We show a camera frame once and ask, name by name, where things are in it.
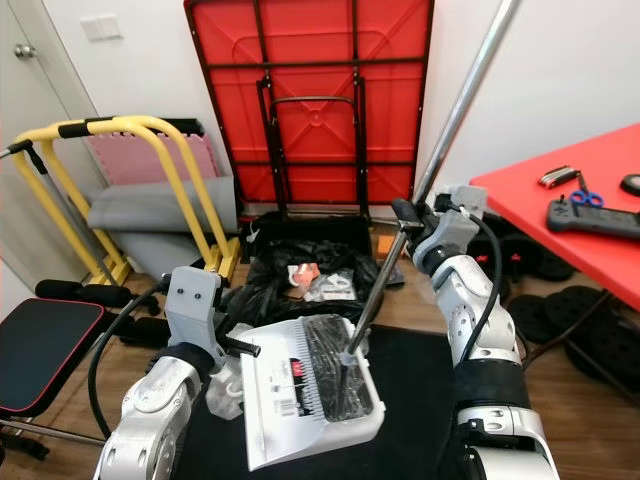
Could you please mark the white dustpan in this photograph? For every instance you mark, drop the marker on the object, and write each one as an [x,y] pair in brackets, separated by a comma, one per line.
[280,420]

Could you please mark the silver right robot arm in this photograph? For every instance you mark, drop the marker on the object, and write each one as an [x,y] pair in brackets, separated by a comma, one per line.
[485,320]

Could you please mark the orange box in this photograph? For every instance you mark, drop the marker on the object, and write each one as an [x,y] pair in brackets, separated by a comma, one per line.
[387,247]

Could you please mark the red table top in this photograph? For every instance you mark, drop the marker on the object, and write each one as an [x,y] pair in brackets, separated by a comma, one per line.
[520,205]

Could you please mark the black weight plate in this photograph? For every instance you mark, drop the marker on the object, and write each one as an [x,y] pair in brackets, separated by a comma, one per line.
[525,255]
[560,315]
[605,355]

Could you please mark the red white wrapper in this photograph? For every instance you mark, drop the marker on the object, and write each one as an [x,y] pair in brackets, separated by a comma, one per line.
[302,275]

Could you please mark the black rubbish bin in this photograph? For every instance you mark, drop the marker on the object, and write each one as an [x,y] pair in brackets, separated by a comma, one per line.
[310,228]

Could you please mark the white printed box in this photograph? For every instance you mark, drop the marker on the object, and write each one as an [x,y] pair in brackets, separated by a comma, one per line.
[332,288]

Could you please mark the white paper tag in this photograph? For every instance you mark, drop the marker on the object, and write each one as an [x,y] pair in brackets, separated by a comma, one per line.
[253,237]

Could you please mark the metal hex key set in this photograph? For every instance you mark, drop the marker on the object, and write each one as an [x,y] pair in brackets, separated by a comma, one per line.
[560,177]

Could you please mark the grey rolled mat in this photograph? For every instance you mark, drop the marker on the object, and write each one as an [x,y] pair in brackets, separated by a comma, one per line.
[140,220]

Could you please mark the black foam bench rollers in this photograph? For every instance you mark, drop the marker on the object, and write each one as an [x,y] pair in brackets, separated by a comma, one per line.
[80,292]

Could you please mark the round black object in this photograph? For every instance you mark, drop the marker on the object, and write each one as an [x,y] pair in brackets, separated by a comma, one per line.
[632,185]

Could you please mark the pink foam mat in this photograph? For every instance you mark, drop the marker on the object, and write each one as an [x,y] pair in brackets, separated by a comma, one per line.
[135,160]

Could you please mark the white door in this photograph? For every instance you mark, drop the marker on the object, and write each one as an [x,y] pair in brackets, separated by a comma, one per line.
[25,150]

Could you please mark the silver door knob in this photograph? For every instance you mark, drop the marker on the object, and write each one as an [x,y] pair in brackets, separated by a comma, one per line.
[27,50]

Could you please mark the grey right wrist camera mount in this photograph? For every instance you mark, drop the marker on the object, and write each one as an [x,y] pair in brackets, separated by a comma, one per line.
[455,235]

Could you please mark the red folded table black frame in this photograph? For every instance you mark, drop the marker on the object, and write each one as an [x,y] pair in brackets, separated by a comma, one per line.
[315,150]

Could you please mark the yellow metal exercise frame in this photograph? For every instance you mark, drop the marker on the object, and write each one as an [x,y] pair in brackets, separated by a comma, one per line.
[140,121]

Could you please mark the white light switch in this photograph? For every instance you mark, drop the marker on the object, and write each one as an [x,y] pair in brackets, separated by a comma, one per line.
[100,27]

